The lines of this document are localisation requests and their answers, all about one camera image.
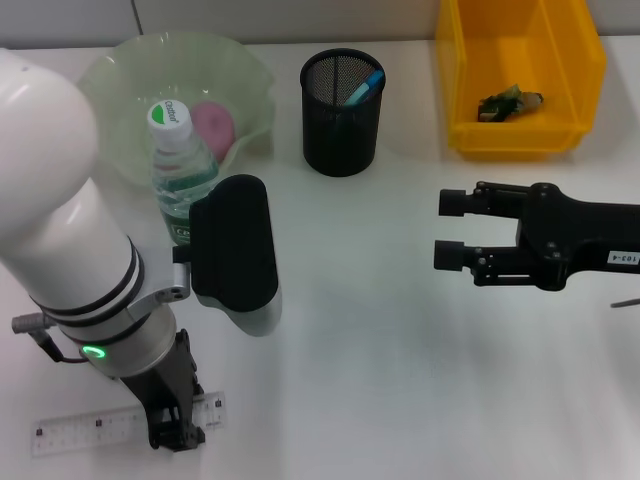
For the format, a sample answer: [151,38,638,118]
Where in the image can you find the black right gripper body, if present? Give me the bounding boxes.
[517,182,640,292]

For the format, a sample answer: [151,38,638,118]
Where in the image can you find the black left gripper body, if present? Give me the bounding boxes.
[119,327,199,426]

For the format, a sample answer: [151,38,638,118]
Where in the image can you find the clear plastic ruler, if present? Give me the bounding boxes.
[30,392,226,457]

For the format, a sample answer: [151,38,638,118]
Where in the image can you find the green plastic wrapper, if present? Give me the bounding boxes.
[477,85,546,123]

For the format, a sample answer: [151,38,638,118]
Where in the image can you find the blue sheathed scissors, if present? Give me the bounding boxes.
[342,69,386,107]

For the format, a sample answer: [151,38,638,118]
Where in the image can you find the clear green-label water bottle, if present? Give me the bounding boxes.
[147,98,224,246]

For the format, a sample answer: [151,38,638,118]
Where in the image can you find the pink toy peach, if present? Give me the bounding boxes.
[192,101,236,161]

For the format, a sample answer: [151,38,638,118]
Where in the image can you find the black mesh pen holder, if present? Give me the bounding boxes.
[299,48,387,178]

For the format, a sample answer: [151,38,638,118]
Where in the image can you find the green glass fruit plate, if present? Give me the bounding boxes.
[77,30,277,189]

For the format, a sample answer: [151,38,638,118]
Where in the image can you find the yellow plastic bin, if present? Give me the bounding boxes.
[433,0,609,162]

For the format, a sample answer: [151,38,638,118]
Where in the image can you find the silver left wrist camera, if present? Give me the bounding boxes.
[188,173,283,337]

